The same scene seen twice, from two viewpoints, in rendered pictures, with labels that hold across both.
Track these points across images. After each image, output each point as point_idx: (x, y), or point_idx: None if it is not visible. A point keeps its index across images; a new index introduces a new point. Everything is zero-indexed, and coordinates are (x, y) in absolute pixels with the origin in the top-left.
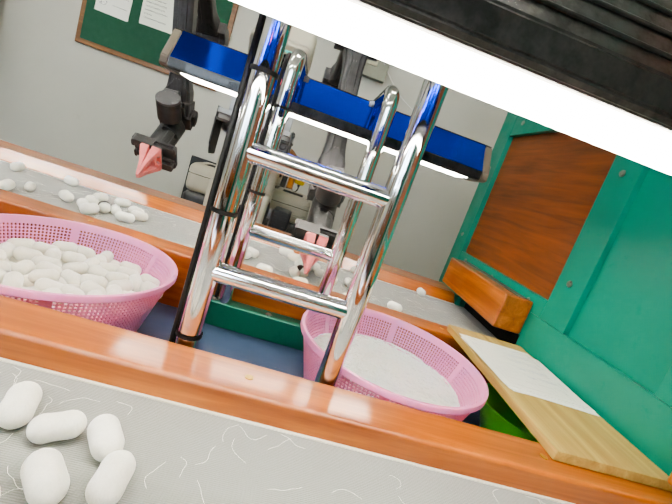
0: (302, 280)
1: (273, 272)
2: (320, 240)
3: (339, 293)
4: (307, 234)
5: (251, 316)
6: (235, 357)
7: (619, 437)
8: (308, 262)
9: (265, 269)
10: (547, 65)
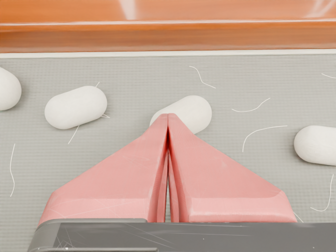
0: (174, 104)
1: (290, 200)
2: (128, 180)
3: (34, 18)
4: (272, 187)
5: None
6: None
7: None
8: (173, 121)
9: (323, 126)
10: None
